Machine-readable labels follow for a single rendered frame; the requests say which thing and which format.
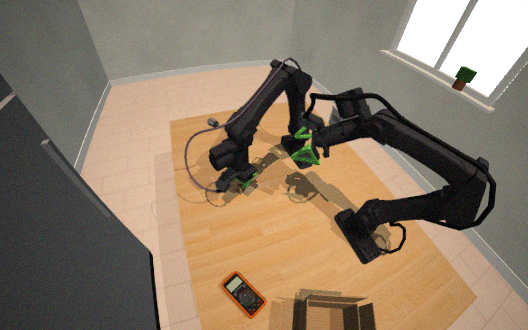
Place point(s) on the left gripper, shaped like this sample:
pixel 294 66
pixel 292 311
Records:
pixel 323 136

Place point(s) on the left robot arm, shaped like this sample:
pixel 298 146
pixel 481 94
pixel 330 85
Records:
pixel 458 208

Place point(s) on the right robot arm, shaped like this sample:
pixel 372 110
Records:
pixel 238 131

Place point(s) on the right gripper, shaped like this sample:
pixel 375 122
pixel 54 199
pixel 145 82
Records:
pixel 237 171

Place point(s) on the orange digital multimeter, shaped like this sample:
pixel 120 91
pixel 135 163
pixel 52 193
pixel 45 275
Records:
pixel 243 294

